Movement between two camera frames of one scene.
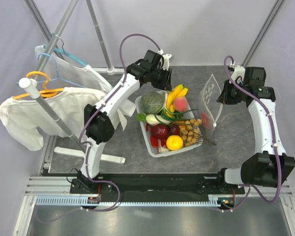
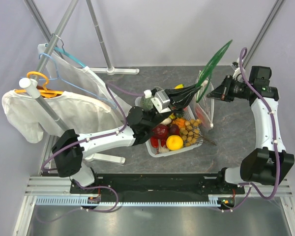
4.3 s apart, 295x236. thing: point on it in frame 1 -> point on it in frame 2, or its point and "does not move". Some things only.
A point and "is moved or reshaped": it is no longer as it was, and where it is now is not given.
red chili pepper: [205, 119] -> [200, 116]
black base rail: [157, 185] does not move
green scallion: [166, 117] -> [206, 73]
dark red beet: [174, 130] does not move
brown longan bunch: [189, 132] does not move
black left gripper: [166, 84] -> [181, 98]
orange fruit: [174, 142] does not move
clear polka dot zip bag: [210, 103] is moved or reshaped
